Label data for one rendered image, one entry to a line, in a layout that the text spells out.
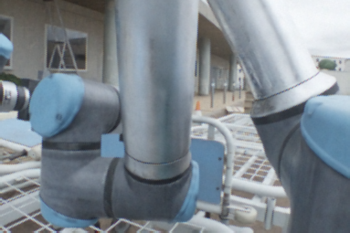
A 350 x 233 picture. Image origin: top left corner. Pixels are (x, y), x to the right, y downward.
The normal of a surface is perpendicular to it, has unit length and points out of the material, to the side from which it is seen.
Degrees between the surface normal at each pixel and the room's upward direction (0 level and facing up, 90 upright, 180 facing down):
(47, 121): 75
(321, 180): 90
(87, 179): 55
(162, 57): 109
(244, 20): 100
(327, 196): 90
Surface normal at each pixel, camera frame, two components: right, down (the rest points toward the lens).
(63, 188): 0.00, -0.11
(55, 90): -0.41, -0.19
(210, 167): -0.43, 0.07
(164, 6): 0.20, 0.41
